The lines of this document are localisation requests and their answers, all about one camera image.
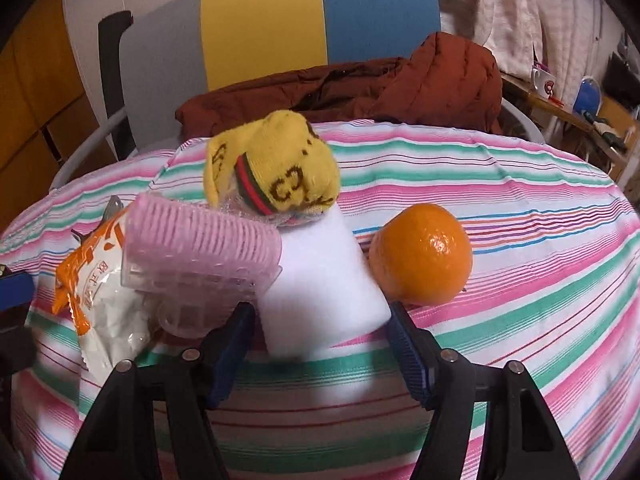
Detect orange fruit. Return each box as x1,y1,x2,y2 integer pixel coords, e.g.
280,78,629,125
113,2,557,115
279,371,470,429
368,203,474,307

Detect starfish print curtain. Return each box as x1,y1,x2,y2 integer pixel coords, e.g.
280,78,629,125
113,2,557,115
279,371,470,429
420,0,626,111

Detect grey scissors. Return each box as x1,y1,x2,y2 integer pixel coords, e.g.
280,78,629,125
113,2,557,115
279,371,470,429
71,195,126,243

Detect white mug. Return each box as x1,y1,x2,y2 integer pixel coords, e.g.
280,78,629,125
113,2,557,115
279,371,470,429
531,64,558,98

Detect yellow knitted sock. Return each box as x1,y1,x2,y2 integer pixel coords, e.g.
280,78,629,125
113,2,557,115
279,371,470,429
202,110,341,231

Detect black rolled mat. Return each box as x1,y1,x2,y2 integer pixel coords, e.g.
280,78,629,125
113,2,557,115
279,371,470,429
97,10,135,153

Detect dark handled tool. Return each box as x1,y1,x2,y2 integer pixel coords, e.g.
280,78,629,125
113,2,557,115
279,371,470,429
584,111,628,153

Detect pink green striped tablecloth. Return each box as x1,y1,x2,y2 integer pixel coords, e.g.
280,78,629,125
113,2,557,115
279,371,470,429
0,119,640,480

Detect pink hair roller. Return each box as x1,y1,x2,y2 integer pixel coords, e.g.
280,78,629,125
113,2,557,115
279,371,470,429
121,191,283,338

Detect white sponge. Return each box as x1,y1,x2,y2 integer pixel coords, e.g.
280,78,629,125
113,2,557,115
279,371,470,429
257,210,392,359

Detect wooden wardrobe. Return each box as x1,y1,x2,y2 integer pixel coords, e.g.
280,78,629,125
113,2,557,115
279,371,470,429
0,0,118,236

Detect black bag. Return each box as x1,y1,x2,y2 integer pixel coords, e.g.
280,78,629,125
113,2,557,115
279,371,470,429
602,52,640,108

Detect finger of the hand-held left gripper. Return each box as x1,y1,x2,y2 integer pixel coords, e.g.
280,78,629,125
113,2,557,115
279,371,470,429
0,264,37,376

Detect orange snack packet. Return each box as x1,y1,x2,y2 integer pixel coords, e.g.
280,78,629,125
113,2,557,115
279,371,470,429
54,205,161,381

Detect wooden side table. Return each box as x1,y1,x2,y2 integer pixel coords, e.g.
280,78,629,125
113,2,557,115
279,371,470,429
502,72,640,181

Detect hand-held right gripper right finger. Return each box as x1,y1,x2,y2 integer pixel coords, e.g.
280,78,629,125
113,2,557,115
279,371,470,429
387,301,581,480

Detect red-brown padded jacket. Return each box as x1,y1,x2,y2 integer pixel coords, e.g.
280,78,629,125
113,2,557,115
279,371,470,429
175,31,503,141

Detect grey yellow blue chair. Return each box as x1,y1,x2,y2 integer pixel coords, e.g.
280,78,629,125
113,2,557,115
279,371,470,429
47,0,546,191

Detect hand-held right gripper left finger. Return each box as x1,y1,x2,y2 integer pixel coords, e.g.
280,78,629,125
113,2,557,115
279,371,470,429
60,301,257,480

